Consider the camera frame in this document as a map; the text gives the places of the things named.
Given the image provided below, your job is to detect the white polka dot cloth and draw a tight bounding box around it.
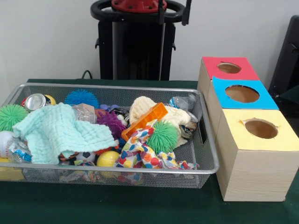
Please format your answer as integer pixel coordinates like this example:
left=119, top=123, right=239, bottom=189
left=114, top=126, right=173, bottom=169

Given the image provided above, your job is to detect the purple spiky rubber ball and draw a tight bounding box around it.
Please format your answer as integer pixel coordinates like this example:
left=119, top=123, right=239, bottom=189
left=96, top=111, right=127, bottom=140

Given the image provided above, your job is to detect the mint green cloth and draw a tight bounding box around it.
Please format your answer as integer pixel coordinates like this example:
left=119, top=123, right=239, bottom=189
left=12, top=102, right=119, bottom=165

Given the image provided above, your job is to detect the orange plastic block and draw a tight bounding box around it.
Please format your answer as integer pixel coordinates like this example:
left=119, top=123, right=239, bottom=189
left=121, top=102, right=169, bottom=142

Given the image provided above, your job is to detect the cream knitted cloth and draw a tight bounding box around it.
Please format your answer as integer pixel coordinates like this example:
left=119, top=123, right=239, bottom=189
left=128, top=96, right=199, bottom=147

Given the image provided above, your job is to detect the wooden box with three holes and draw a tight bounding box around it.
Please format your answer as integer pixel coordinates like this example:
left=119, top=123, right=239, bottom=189
left=197, top=56, right=299, bottom=203

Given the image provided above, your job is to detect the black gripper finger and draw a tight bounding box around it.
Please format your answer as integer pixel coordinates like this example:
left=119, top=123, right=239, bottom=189
left=181, top=0, right=192, bottom=26
left=157, top=0, right=166, bottom=25

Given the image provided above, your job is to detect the green spiky rubber ball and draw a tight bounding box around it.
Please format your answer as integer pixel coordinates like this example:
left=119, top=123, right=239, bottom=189
left=146, top=120, right=179, bottom=154
left=0, top=104, right=29, bottom=133

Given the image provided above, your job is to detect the smooth yellow ball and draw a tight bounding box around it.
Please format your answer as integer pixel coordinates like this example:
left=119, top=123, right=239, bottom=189
left=96, top=150, right=120, bottom=168

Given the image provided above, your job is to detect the dark green table cloth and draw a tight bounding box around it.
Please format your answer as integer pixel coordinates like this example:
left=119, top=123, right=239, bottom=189
left=0, top=78, right=299, bottom=224
left=279, top=84, right=299, bottom=100

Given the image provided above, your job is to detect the shallow mesh bin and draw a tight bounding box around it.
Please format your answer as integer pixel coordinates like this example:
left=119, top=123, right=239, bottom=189
left=0, top=83, right=220, bottom=189

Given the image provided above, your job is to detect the blue spiky rubber ball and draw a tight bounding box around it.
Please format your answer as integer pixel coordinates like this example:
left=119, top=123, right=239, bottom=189
left=64, top=89, right=100, bottom=109

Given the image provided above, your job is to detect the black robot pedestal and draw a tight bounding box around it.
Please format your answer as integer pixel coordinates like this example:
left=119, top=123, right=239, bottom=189
left=90, top=0, right=187, bottom=81

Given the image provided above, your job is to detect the crushed silver drink can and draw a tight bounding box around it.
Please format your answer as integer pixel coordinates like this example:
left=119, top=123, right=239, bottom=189
left=23, top=93, right=53, bottom=112

